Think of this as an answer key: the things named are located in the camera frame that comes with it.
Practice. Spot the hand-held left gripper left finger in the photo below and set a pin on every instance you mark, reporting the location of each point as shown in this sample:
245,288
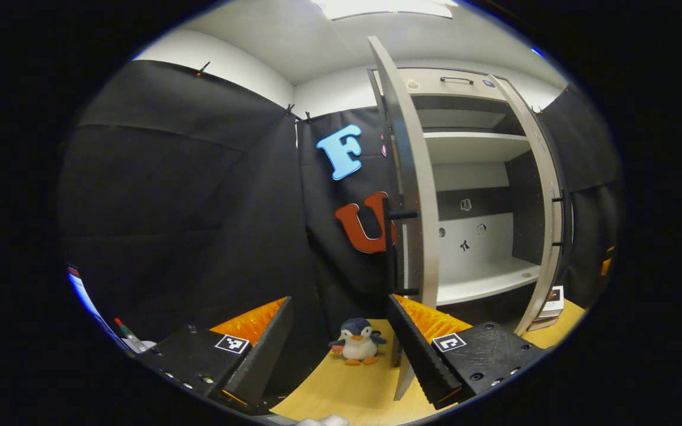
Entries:
264,355

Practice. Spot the penguin plush toy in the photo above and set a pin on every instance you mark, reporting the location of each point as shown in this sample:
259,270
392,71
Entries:
357,343

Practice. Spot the large ceiling light panel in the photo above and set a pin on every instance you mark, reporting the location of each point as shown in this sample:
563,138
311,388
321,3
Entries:
382,7

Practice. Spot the grey cabinet drawer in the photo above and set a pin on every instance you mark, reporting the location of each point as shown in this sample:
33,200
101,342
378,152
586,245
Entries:
436,90

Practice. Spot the grey cabinet door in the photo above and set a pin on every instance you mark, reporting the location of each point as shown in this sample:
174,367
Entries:
547,272
415,177

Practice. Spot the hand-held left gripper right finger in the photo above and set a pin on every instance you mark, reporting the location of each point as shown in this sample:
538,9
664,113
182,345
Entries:
415,355

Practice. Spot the red-capped pen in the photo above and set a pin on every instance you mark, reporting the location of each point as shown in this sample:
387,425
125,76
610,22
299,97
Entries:
128,336

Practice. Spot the grey cabinet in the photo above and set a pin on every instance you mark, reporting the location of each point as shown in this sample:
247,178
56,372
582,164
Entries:
471,145

